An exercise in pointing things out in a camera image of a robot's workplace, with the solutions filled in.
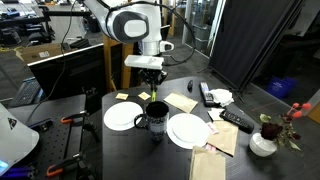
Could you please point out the white paper napkin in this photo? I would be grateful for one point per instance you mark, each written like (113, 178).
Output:
(216, 114)

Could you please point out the pink sticky note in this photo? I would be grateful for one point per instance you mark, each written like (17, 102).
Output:
(211, 148)
(212, 128)

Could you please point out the cardboard box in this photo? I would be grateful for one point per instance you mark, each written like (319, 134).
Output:
(36, 53)

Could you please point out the small black remote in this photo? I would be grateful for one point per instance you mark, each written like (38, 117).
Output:
(190, 85)

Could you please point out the yellow sticky note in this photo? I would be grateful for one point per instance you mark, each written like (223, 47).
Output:
(122, 96)
(144, 96)

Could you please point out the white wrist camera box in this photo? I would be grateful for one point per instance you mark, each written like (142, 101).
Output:
(144, 62)

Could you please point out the white round plate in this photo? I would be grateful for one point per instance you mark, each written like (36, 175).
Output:
(122, 115)
(188, 130)

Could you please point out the black perforated breadboard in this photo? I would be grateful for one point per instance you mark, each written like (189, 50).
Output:
(53, 140)

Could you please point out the black remote control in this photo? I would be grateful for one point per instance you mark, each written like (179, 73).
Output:
(237, 121)

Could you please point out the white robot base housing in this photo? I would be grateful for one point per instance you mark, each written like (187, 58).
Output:
(15, 140)

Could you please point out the crumpled white tissue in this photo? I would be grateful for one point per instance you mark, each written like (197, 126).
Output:
(222, 96)

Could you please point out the black speckled mug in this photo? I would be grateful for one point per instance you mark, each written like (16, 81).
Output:
(157, 121)

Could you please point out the wooden stand frame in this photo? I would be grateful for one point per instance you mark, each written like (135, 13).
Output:
(107, 60)

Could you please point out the black partition panel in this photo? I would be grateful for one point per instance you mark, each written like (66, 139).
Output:
(246, 36)

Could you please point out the white bowl vase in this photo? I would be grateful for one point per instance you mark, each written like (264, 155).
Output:
(262, 145)

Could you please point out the black computer monitor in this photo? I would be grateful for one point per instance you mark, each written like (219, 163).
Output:
(76, 70)

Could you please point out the blue bin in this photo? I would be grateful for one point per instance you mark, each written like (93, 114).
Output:
(281, 87)

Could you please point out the long remote with grey buttons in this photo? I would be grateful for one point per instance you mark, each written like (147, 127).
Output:
(206, 95)

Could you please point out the dark keyboard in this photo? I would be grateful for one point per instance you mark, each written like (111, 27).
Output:
(26, 92)

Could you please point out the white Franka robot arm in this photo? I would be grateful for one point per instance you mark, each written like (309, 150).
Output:
(133, 26)

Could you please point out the brown paper bag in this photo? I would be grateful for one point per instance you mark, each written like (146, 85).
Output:
(207, 165)
(225, 138)

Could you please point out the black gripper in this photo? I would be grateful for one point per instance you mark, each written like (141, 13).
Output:
(151, 76)

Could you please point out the beige napkin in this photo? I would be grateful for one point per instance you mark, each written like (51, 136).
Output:
(180, 101)

